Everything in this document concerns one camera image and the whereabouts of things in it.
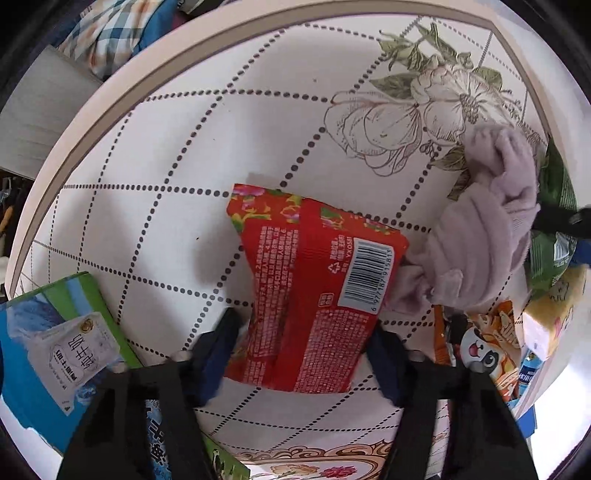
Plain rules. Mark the orange panda snack packet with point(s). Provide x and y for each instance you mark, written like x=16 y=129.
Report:
x=489 y=341

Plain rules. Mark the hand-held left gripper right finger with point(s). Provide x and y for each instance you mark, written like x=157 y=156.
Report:
x=386 y=367

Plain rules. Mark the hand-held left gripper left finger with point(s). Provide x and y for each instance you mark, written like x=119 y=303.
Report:
x=216 y=357

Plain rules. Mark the blue cloth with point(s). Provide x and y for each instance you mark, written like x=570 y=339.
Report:
x=161 y=21

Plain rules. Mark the blue white packet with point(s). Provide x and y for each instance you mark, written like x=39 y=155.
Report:
x=530 y=376

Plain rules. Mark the blue green milk carton box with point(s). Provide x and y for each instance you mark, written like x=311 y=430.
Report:
x=51 y=341

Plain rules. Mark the lilac soft cloth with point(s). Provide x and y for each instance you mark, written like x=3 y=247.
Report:
x=480 y=230

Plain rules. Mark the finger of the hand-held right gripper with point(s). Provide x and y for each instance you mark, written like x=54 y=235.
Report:
x=556 y=219

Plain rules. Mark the yellow tissue packet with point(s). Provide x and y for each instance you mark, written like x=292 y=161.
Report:
x=549 y=314

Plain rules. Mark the green snack packet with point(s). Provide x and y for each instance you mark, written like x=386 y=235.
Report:
x=556 y=249

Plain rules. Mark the red floral tissue packet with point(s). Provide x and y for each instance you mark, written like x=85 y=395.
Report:
x=308 y=295

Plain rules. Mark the plaid cloth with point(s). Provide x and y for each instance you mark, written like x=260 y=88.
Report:
x=111 y=32

